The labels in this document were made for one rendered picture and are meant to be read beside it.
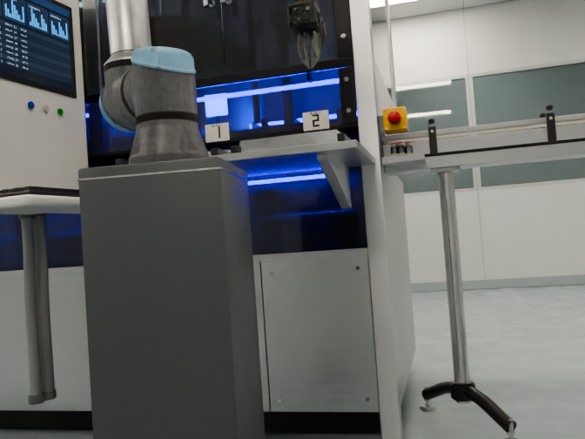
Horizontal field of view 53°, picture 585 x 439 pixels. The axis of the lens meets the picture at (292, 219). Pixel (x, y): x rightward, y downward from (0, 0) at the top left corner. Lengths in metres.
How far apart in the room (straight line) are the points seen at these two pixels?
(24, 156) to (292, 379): 1.08
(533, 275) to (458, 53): 2.43
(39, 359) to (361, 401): 1.03
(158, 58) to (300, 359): 1.15
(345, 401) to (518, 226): 4.75
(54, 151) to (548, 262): 5.34
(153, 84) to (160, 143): 0.11
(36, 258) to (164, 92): 1.12
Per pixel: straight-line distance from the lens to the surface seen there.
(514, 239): 6.50
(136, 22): 1.31
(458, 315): 2.03
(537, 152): 2.00
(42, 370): 2.14
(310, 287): 1.92
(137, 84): 1.15
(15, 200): 1.66
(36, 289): 2.13
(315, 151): 1.51
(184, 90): 1.13
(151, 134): 1.10
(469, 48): 6.74
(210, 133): 2.04
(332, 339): 1.93
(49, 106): 2.07
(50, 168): 2.03
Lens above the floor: 0.64
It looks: 2 degrees up
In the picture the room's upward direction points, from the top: 4 degrees counter-clockwise
